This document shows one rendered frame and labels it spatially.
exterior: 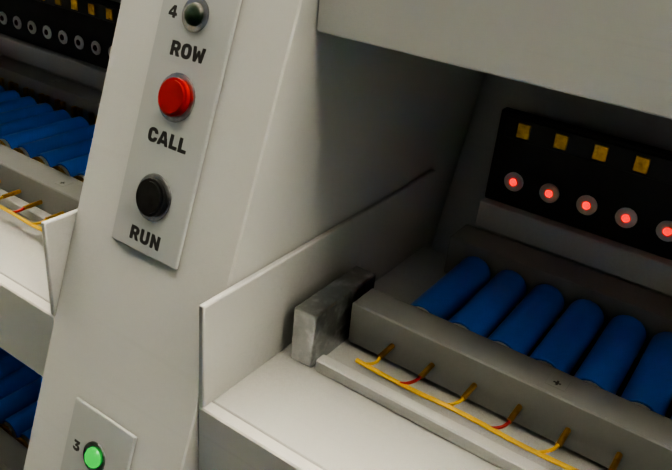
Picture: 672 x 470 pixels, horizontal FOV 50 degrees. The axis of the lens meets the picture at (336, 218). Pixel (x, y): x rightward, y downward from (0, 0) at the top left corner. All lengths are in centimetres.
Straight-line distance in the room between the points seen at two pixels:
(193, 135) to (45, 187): 16
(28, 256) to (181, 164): 14
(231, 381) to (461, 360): 10
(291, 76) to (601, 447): 19
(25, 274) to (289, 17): 20
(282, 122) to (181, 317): 9
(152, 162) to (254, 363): 10
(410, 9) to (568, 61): 6
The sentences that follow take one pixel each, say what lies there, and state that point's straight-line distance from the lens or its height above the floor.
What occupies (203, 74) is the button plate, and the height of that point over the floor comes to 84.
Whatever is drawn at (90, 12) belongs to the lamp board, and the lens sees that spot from 60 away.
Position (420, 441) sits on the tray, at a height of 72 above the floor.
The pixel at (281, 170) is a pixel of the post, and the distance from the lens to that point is 29.
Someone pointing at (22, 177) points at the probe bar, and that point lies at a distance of 46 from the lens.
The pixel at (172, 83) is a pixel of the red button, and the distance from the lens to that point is 30.
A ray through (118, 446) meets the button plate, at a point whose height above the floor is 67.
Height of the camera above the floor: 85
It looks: 11 degrees down
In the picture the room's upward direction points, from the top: 16 degrees clockwise
